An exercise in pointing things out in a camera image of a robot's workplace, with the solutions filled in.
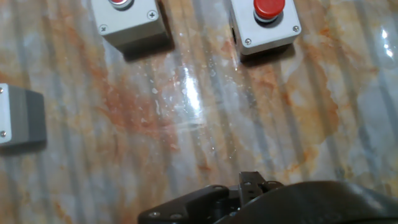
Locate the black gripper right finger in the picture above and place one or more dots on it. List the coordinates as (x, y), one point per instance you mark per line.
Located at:
(311, 205)

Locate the grey box red mushroom button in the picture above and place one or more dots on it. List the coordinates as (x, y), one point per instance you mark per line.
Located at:
(270, 31)

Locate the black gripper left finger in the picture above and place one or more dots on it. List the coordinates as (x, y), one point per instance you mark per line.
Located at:
(186, 205)

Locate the marble pattern orange mat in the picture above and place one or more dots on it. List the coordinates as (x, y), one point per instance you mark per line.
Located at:
(217, 124)

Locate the grey box green flat button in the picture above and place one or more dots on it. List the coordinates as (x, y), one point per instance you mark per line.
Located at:
(21, 115)

